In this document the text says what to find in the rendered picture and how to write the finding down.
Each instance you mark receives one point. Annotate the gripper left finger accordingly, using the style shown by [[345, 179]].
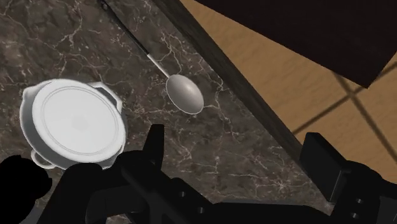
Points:
[[102, 192]]

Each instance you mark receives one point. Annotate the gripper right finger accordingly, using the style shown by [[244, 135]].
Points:
[[356, 186]]

